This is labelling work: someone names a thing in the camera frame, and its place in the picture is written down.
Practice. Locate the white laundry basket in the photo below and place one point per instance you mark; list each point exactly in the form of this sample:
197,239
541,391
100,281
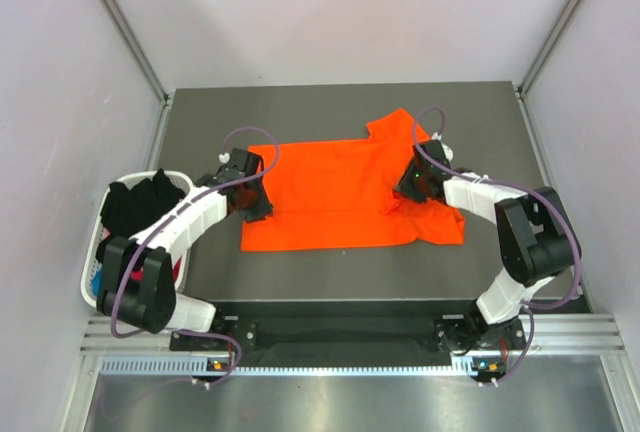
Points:
92,266

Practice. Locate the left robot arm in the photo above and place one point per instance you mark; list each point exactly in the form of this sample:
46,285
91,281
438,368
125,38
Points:
137,285

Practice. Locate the orange t-shirt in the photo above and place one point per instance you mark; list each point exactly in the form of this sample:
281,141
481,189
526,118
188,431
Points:
340,194

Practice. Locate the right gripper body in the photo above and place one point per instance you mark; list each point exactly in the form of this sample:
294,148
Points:
411,183

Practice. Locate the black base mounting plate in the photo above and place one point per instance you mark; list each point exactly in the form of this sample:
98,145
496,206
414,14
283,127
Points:
435,325

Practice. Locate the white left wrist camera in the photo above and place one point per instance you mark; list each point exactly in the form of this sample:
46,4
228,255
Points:
224,158

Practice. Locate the black garment in basket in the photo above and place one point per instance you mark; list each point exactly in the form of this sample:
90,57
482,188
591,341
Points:
129,210

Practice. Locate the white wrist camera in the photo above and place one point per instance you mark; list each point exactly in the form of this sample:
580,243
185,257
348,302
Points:
224,158
448,152

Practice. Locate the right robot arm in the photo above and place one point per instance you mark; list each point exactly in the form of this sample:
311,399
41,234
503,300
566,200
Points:
535,237

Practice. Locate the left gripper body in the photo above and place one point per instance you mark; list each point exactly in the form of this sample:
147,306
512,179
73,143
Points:
255,193

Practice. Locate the blue garment in basket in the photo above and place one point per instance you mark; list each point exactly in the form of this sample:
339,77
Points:
95,282

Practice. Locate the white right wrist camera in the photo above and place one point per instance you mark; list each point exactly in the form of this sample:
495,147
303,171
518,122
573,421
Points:
448,152

